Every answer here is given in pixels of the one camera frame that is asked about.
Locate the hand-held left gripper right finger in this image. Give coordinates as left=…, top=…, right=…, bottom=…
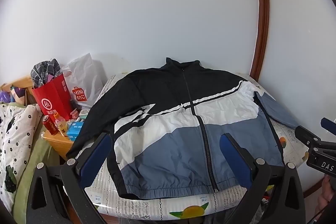
left=220, top=133, right=306, bottom=224

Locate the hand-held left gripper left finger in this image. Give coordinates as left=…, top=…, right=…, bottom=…
left=26, top=132, right=113, bottom=224

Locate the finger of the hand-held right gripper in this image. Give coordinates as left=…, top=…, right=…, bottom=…
left=320, top=117, right=336, bottom=133
left=294, top=125, right=321, bottom=146

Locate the black white blue jacket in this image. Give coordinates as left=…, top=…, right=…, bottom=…
left=66, top=57, right=301, bottom=199

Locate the person's right hand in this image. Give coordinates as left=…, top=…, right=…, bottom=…
left=317, top=176, right=336, bottom=217

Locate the blue box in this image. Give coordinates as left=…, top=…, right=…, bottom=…
left=67, top=121, right=86, bottom=141

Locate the wooden nightstand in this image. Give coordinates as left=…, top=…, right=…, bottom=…
left=42, top=119, right=77, bottom=161

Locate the orange drink bottle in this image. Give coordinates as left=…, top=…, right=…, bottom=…
left=55, top=115, right=69, bottom=137

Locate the red drink can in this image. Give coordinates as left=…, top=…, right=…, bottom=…
left=42, top=115, right=59, bottom=135

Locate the green blanket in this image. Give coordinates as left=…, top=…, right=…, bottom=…
left=13, top=123, right=65, bottom=224

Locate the fruit printed bed sheet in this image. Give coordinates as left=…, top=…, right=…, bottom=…
left=84, top=72, right=312, bottom=220

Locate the red paper bag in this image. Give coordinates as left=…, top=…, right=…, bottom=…
left=31, top=74, right=74, bottom=122

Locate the white plastic bag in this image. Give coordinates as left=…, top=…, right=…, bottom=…
left=62, top=53, right=105, bottom=109

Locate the white flower print quilt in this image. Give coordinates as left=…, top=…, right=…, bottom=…
left=0, top=103, right=44, bottom=214

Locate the grey plaid cloth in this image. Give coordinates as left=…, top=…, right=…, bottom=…
left=30, top=58, right=63, bottom=88

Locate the wooden headboard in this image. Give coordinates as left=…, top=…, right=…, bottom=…
left=0, top=74, right=35, bottom=106

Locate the purple plastic item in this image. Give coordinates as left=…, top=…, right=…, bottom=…
left=0, top=90, right=11, bottom=104

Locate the brown wooden door frame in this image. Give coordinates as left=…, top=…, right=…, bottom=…
left=249, top=0, right=271, bottom=80

